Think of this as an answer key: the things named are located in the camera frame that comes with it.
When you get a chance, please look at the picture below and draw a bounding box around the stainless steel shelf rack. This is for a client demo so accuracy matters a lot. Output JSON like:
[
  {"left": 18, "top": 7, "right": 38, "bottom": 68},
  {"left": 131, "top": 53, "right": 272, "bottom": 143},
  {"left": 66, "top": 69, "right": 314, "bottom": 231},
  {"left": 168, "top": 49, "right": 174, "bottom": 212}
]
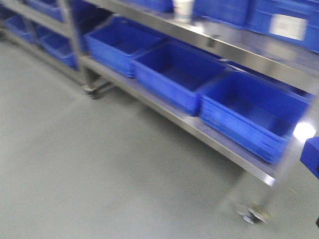
[{"left": 4, "top": 0, "right": 319, "bottom": 224}]

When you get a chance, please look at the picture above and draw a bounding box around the blue plastic storage bin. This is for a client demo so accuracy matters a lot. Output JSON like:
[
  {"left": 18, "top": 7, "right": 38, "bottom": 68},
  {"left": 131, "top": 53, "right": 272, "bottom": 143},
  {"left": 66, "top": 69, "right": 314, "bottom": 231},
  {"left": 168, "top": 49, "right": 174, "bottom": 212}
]
[
  {"left": 84, "top": 16, "right": 164, "bottom": 78},
  {"left": 133, "top": 41, "right": 228, "bottom": 117},
  {"left": 199, "top": 71, "right": 314, "bottom": 164}
]

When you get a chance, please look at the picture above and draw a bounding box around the blue bin with label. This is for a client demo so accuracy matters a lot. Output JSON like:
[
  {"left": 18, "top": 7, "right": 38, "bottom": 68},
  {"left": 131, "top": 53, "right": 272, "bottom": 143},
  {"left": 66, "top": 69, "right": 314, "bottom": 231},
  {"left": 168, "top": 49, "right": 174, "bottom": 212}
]
[{"left": 247, "top": 0, "right": 319, "bottom": 53}]

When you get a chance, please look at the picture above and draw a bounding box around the blue plastic bottle-shaped container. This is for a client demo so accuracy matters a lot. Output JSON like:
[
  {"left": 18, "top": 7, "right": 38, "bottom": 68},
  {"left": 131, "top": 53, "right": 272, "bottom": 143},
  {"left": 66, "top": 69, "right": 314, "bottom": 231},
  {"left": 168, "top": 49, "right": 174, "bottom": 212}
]
[{"left": 300, "top": 136, "right": 319, "bottom": 179}]

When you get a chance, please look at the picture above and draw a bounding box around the white paper cup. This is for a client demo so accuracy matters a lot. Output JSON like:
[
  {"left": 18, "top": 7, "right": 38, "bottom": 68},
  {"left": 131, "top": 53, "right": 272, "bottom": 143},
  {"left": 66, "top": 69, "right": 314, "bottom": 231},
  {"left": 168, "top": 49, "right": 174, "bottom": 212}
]
[{"left": 172, "top": 0, "right": 194, "bottom": 23}]

